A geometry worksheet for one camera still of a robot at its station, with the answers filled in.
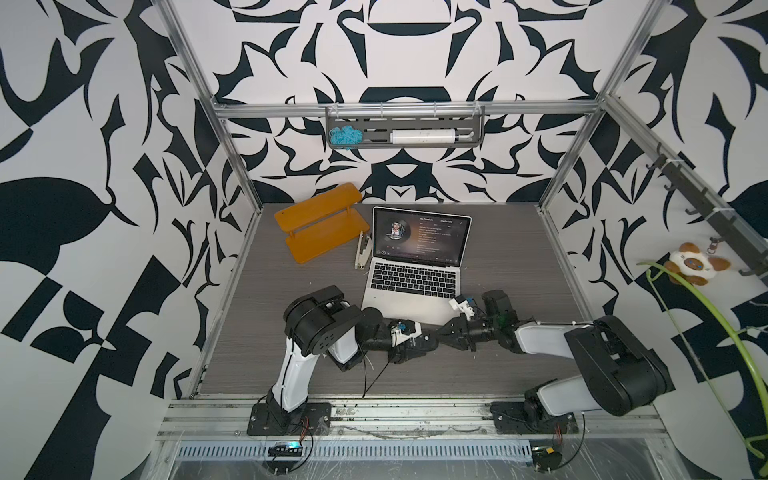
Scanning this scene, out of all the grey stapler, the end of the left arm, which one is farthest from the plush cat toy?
the grey stapler

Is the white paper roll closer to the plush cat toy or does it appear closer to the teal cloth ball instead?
the teal cloth ball

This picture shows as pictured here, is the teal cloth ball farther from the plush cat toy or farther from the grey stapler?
the plush cat toy

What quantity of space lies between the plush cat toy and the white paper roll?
60cm

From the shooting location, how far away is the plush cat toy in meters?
0.60

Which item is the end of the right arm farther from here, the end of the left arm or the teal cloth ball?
the teal cloth ball

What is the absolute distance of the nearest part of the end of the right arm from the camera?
772 mm

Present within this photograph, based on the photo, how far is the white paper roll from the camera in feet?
2.98

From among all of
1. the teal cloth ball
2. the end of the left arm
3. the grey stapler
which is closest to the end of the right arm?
the end of the left arm

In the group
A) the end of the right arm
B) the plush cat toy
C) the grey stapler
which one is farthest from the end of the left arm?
the plush cat toy

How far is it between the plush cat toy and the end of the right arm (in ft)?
1.33

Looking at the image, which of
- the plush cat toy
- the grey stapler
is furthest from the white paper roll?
the plush cat toy

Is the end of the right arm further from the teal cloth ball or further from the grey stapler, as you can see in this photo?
the teal cloth ball

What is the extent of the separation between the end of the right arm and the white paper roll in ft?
1.68

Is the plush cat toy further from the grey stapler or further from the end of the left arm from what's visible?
the grey stapler
